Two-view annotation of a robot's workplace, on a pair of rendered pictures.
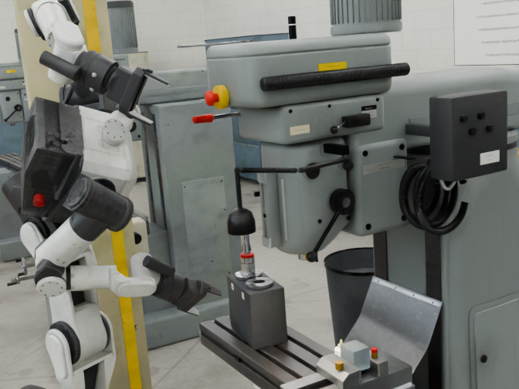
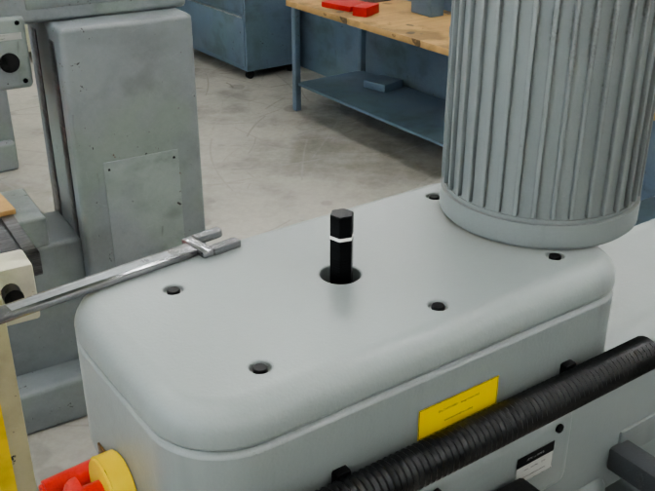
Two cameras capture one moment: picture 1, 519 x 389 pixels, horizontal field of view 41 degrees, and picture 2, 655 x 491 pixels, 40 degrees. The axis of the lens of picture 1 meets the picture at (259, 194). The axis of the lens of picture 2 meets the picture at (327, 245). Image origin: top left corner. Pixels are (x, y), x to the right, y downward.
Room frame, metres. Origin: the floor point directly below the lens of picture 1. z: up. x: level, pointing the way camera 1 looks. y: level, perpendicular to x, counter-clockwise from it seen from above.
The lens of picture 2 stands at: (1.18, -0.04, 2.27)
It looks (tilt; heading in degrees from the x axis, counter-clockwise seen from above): 26 degrees down; 355
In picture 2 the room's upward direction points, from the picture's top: straight up
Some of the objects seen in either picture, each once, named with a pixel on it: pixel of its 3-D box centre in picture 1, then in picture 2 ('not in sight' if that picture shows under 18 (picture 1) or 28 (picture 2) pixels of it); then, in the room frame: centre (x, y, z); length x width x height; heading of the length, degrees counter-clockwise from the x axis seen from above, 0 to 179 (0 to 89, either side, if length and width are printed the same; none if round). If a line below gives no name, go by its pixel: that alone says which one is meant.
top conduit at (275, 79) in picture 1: (338, 76); (474, 434); (1.78, -0.22, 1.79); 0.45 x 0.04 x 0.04; 120
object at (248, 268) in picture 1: (248, 265); not in sight; (2.21, 0.06, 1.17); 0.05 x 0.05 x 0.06
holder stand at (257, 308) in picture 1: (256, 306); not in sight; (2.17, 0.04, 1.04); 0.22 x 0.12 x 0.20; 21
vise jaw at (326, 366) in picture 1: (338, 370); not in sight; (1.68, -0.17, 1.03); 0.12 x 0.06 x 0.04; 28
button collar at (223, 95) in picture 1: (220, 96); (113, 487); (1.77, 0.08, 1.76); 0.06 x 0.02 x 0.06; 30
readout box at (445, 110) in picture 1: (470, 134); not in sight; (1.74, -0.55, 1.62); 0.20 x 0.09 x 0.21; 120
